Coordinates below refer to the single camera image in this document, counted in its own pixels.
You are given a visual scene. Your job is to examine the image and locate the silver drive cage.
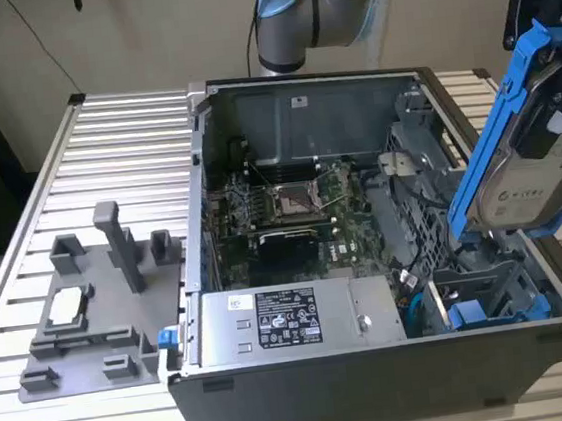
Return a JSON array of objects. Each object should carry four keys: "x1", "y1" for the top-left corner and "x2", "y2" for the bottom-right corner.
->
[{"x1": 370, "y1": 85, "x2": 474, "y2": 280}]

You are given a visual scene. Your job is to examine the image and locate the metal socket cover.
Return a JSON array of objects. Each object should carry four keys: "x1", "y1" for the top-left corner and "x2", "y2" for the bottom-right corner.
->
[{"x1": 311, "y1": 159, "x2": 357, "y2": 204}]

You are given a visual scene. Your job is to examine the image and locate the green motherboard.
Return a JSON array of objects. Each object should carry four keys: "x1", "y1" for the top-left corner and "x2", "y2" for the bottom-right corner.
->
[{"x1": 204, "y1": 154, "x2": 400, "y2": 295}]

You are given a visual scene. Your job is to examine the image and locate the black RAM sticks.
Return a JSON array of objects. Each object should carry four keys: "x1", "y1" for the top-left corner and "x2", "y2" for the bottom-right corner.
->
[{"x1": 247, "y1": 157, "x2": 322, "y2": 186}]

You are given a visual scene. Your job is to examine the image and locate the CPU socket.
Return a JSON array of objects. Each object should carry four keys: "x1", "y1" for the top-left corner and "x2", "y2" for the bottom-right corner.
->
[{"x1": 267, "y1": 179, "x2": 324, "y2": 221}]

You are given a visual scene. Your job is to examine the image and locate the black graphics card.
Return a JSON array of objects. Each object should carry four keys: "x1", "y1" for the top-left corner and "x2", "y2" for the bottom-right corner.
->
[{"x1": 250, "y1": 222, "x2": 337, "y2": 276}]

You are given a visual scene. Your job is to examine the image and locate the black open PC case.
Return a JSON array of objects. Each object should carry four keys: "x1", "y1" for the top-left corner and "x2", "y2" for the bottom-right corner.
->
[{"x1": 134, "y1": 42, "x2": 562, "y2": 421}]

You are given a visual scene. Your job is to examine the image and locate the silver power supply unit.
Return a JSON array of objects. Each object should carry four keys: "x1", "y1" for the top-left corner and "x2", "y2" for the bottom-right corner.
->
[{"x1": 191, "y1": 271, "x2": 409, "y2": 369}]

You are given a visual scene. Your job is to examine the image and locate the blue case latch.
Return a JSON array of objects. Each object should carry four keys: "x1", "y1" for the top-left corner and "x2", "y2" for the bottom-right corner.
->
[{"x1": 156, "y1": 325, "x2": 182, "y2": 353}]

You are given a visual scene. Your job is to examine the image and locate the grey parts rack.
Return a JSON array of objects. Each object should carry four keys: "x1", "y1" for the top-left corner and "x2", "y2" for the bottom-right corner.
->
[{"x1": 0, "y1": 192, "x2": 201, "y2": 404}]

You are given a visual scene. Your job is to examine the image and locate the silver CPU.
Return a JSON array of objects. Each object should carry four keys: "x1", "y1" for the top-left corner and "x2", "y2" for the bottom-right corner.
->
[{"x1": 41, "y1": 286, "x2": 94, "y2": 328}]

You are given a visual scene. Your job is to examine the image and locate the black wire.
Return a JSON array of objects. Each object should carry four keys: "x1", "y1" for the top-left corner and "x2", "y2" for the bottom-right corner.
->
[{"x1": 380, "y1": 171, "x2": 453, "y2": 283}]

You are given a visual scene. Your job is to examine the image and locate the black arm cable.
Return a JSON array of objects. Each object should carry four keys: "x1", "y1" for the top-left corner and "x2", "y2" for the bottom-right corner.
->
[{"x1": 238, "y1": 0, "x2": 277, "y2": 75}]

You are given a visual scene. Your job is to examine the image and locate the blue wire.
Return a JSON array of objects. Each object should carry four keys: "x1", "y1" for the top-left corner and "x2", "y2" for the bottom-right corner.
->
[{"x1": 403, "y1": 294, "x2": 429, "y2": 337}]

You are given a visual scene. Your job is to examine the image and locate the thin black wall cable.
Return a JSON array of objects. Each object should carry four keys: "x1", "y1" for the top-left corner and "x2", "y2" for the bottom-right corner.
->
[{"x1": 2, "y1": 0, "x2": 85, "y2": 106}]

